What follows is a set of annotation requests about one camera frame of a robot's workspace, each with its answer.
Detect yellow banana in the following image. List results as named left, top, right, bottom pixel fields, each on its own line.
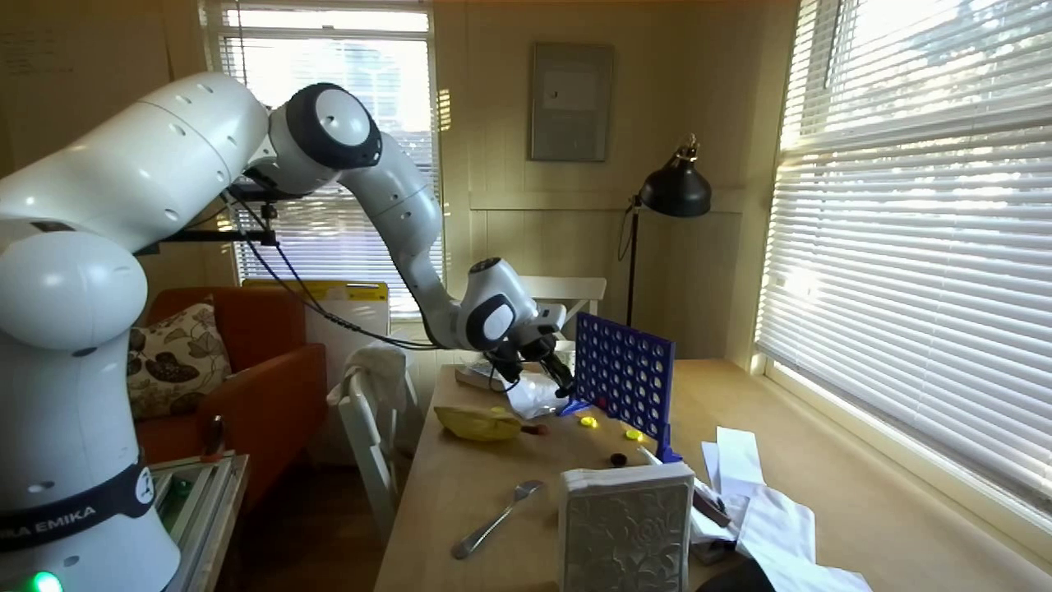
left=435, top=400, right=524, bottom=446

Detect black round object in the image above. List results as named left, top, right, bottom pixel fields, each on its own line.
left=692, top=551, right=776, bottom=592

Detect illustrated paperback book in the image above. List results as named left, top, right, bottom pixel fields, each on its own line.
left=455, top=358, right=512, bottom=400

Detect floral patterned cushion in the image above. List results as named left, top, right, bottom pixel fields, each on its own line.
left=129, top=303, right=237, bottom=419

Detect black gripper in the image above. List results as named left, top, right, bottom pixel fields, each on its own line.
left=482, top=326, right=580, bottom=400

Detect window with white frame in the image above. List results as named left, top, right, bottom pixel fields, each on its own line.
left=216, top=0, right=446, bottom=323

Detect white window blinds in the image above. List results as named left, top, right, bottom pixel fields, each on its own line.
left=752, top=0, right=1052, bottom=520

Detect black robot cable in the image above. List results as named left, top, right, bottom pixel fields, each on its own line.
left=225, top=192, right=431, bottom=351

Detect white quilted towel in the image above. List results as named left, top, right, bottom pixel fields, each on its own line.
left=355, top=338, right=422, bottom=413

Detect stacked framed panels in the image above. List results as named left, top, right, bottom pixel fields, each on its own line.
left=150, top=450, right=254, bottom=592

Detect white paper sheet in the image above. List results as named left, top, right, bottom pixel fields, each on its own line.
left=733, top=484, right=875, bottom=592
left=699, top=425, right=770, bottom=520

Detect blue plastic gameboard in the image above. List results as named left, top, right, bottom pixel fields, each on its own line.
left=565, top=313, right=683, bottom=463

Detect black camera on stand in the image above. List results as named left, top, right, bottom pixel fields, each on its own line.
left=150, top=176, right=284, bottom=253

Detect white patterned tissue box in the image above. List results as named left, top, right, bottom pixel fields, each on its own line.
left=557, top=457, right=698, bottom=592

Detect orange armchair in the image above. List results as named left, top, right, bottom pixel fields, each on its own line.
left=129, top=281, right=328, bottom=520

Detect black floor lamp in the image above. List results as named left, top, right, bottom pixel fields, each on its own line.
left=621, top=131, right=715, bottom=328

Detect framed wall picture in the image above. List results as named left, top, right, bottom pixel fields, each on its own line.
left=524, top=40, right=618, bottom=167

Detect white wooden chair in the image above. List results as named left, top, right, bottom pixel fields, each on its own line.
left=520, top=274, right=609, bottom=333
left=326, top=338, right=423, bottom=544

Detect white crumpled napkin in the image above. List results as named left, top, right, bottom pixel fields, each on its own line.
left=501, top=370, right=574, bottom=419

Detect silver metal spoon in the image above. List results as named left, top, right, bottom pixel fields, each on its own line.
left=449, top=478, right=550, bottom=563

